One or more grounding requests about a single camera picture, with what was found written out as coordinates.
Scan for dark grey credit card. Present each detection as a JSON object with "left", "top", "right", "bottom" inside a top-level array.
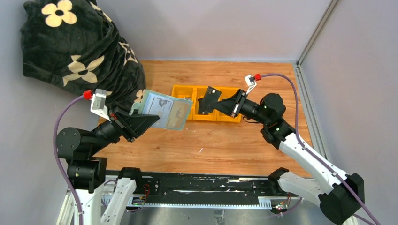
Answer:
[{"left": 198, "top": 86, "right": 222, "bottom": 115}]

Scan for white VIP card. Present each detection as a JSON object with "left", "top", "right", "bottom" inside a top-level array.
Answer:
[{"left": 145, "top": 93, "right": 173, "bottom": 128}]

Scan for green card holder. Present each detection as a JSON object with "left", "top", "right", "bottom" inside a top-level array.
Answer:
[{"left": 130, "top": 90, "right": 193, "bottom": 131}]

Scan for gold card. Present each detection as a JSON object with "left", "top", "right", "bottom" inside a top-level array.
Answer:
[{"left": 166, "top": 101, "right": 191, "bottom": 130}]

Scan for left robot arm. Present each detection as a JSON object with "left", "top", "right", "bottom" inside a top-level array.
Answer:
[{"left": 55, "top": 107, "right": 159, "bottom": 225}]

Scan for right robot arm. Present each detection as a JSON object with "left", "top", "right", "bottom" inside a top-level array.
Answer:
[{"left": 202, "top": 87, "right": 365, "bottom": 225}]

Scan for yellow three-compartment bin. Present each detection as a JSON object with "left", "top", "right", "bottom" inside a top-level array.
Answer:
[{"left": 171, "top": 85, "right": 242, "bottom": 123}]

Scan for black floral plush blanket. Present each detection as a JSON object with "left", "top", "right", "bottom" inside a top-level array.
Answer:
[{"left": 20, "top": 0, "right": 146, "bottom": 110}]

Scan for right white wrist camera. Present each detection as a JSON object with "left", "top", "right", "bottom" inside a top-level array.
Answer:
[{"left": 244, "top": 74, "right": 261, "bottom": 95}]

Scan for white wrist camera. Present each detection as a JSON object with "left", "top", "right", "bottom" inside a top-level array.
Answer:
[
  {"left": 90, "top": 89, "right": 110, "bottom": 121},
  {"left": 244, "top": 74, "right": 261, "bottom": 95}
]

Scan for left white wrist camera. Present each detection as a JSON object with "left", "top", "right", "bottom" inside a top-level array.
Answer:
[{"left": 90, "top": 89, "right": 110, "bottom": 121}]

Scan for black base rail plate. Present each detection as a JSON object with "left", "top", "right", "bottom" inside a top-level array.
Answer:
[{"left": 134, "top": 172, "right": 289, "bottom": 206}]

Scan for aluminium frame rail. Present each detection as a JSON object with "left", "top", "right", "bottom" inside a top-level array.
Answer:
[{"left": 297, "top": 0, "right": 341, "bottom": 134}]

